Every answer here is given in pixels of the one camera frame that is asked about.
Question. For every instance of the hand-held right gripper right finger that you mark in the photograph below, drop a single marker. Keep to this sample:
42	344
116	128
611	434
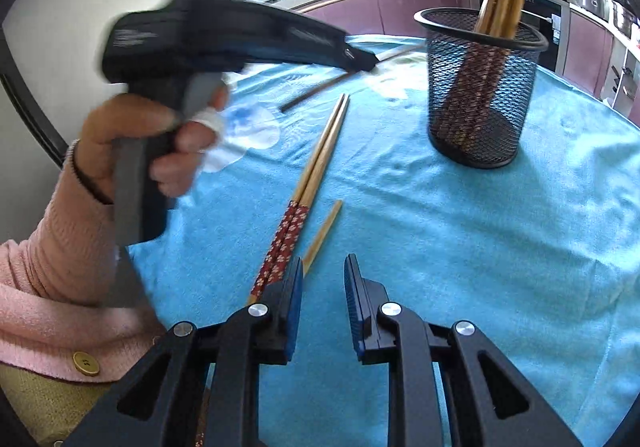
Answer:
354	307

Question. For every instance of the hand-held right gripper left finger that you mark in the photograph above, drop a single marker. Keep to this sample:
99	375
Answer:
295	307

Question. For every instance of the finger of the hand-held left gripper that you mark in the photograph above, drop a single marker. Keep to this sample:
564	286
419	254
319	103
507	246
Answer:
350	62
290	22

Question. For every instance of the wooden chopstick red patterned end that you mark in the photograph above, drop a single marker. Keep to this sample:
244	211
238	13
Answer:
325	232
311	159
310	94
323	158

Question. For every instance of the black mesh utensil holder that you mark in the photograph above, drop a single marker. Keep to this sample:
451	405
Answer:
522	92

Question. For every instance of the person's left forearm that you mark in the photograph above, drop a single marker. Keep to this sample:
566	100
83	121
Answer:
65	237

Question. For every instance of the person's left hand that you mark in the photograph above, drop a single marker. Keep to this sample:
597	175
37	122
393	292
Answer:
130	117

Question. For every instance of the purple base cabinets under window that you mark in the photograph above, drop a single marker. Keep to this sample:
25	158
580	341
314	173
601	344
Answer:
400	7

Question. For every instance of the silver refrigerator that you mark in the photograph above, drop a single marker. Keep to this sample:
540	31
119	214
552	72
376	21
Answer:
60	27

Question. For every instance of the blue floral tablecloth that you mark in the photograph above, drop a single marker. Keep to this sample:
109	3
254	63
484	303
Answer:
450	252

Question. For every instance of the dark wrist band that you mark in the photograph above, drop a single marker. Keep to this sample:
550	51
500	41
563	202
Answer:
85	177

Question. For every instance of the pink knit cardigan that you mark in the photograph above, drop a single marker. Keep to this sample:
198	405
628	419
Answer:
100	337

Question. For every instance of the black built-in oven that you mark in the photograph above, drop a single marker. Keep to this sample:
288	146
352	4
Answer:
547	17

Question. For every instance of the purple base cabinets beside oven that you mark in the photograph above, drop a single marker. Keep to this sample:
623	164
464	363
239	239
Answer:
590	52

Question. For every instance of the yellow-green garment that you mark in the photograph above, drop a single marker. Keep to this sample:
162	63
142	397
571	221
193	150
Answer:
40	407

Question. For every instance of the stainless steel pot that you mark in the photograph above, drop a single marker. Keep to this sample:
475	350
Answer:
624	19

